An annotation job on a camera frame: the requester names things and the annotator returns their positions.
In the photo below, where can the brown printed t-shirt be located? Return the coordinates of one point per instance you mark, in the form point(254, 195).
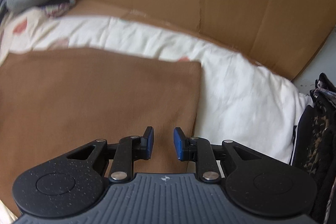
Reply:
point(57, 100)

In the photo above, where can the floral patterned folded cloth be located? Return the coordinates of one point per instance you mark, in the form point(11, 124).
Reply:
point(57, 10)

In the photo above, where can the cream bear print bedsheet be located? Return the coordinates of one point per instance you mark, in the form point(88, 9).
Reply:
point(238, 100)

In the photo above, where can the black folded garment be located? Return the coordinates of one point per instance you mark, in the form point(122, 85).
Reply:
point(314, 148)

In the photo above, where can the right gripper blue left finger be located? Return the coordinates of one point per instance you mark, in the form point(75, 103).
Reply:
point(128, 150)

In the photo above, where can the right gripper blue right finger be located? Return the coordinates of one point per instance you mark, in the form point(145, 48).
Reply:
point(199, 151)

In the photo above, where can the white curved board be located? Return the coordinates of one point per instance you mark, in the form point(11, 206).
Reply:
point(323, 62)

